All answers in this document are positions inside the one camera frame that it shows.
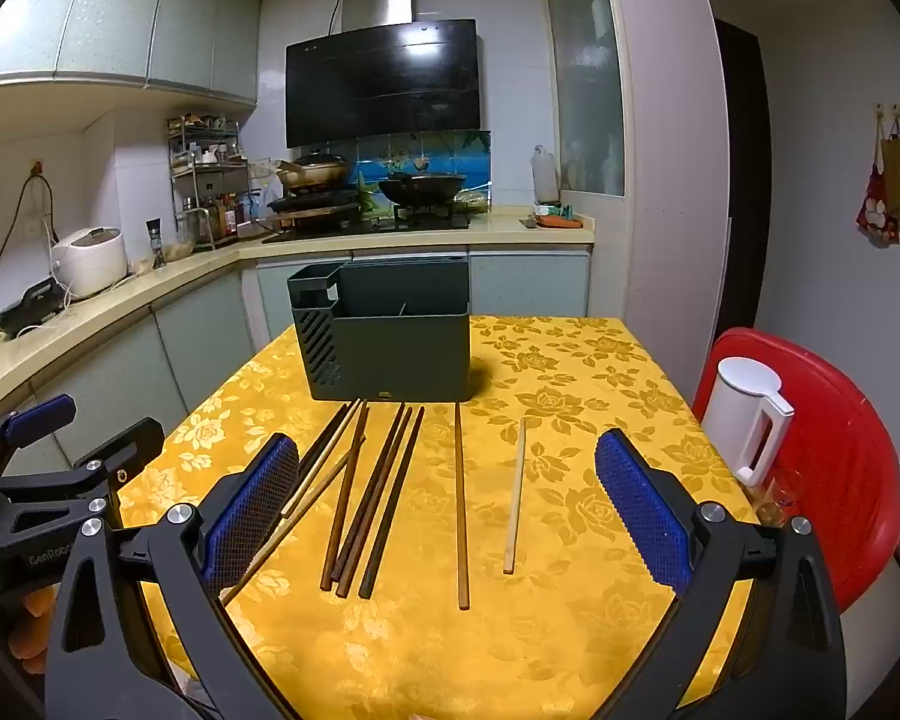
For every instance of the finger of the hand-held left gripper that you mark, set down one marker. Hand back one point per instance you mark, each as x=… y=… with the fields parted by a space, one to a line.
x=41 y=414
x=131 y=457

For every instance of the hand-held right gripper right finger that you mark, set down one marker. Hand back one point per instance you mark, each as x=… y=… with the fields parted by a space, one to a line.
x=637 y=502

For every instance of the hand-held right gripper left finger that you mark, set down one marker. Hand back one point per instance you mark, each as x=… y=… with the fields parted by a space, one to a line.
x=251 y=510

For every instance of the brown wooden chopstick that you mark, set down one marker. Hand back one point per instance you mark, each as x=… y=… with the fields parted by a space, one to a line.
x=343 y=502
x=460 y=502

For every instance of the black chopstick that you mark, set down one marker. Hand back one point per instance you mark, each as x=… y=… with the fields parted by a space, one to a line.
x=328 y=431

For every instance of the dark wooden chopstick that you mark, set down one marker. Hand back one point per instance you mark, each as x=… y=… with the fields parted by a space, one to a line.
x=375 y=502
x=365 y=499
x=394 y=502

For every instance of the dark green utensil holder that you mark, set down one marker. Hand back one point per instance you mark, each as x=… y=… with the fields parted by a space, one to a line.
x=397 y=345

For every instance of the person's left hand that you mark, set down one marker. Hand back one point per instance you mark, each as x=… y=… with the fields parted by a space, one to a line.
x=30 y=652

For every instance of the black countertop appliance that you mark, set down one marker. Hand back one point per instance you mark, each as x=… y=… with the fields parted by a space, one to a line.
x=30 y=307

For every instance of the pale green lower cabinets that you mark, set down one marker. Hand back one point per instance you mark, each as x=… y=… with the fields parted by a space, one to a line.
x=195 y=345

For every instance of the pale green cabinets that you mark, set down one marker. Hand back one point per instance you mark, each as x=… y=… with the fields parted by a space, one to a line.
x=120 y=15
x=195 y=345

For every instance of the yellow floral tablecloth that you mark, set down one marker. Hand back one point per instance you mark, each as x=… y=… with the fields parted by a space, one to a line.
x=570 y=615

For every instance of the white electric kettle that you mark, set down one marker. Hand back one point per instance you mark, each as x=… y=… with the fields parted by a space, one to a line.
x=735 y=412

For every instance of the clear drinking glass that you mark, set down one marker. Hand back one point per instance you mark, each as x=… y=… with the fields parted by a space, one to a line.
x=784 y=495

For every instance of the white rice cooker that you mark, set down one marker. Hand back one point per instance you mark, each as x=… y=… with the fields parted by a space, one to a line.
x=90 y=262

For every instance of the beige kitchen countertop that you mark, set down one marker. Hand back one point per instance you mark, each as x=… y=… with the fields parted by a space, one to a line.
x=187 y=266

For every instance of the pepper grinder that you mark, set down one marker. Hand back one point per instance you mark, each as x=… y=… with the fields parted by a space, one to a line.
x=155 y=244

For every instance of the red plastic chair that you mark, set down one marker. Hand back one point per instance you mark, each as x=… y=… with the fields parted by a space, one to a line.
x=832 y=405

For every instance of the metal spice rack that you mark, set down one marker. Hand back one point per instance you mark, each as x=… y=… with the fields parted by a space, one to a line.
x=202 y=172

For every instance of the black gas stove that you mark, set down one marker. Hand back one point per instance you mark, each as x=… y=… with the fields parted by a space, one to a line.
x=330 y=229

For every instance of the orange green kitchen tool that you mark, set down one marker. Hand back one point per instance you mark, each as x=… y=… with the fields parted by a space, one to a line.
x=559 y=219

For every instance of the translucent plastic bottle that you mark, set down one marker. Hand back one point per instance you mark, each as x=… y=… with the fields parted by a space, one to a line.
x=546 y=176

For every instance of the frying pan with lid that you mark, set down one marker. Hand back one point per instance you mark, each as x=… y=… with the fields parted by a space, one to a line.
x=315 y=172

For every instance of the black wok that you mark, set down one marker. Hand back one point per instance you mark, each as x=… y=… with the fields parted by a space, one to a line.
x=420 y=187

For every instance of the pale green upper cabinets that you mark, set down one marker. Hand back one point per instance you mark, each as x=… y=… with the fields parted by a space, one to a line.
x=120 y=15

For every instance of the frosted glass window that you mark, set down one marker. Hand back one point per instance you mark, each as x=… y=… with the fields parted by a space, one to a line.
x=581 y=90

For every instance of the black range hood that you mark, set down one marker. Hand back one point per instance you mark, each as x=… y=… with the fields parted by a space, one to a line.
x=382 y=82

